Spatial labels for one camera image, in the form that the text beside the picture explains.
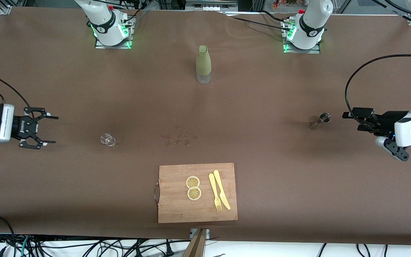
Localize steel double jigger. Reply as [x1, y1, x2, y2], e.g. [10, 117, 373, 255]
[309, 112, 331, 130]

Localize small clear glass cup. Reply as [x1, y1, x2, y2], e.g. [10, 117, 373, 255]
[100, 133, 117, 147]

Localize brown table cover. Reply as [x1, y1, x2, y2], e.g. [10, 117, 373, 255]
[0, 6, 411, 246]

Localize colourful packaged item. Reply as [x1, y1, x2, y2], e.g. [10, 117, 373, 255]
[273, 0, 299, 9]

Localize spilled liquid drops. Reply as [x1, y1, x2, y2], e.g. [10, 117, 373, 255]
[159, 125, 200, 148]

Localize wooden cutting board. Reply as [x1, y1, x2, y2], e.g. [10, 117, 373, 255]
[154, 163, 238, 224]

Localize yellow plastic knife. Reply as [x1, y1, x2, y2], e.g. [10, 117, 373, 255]
[213, 170, 231, 210]

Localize green sleeved glass bottle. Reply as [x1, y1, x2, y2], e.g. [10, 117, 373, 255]
[196, 45, 212, 85]

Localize yellow plastic fork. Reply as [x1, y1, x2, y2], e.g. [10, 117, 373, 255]
[208, 173, 223, 212]

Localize grey metal box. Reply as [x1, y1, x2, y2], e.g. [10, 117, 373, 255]
[186, 0, 238, 11]

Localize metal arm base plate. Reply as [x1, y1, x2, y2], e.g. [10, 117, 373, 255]
[95, 14, 135, 49]
[283, 20, 321, 54]

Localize green cable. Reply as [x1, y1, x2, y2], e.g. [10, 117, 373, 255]
[21, 236, 32, 257]

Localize black power cable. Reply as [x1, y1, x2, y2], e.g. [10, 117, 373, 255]
[223, 10, 293, 32]

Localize wooden beam with bracket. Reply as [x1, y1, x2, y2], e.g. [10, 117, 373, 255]
[182, 228, 210, 257]

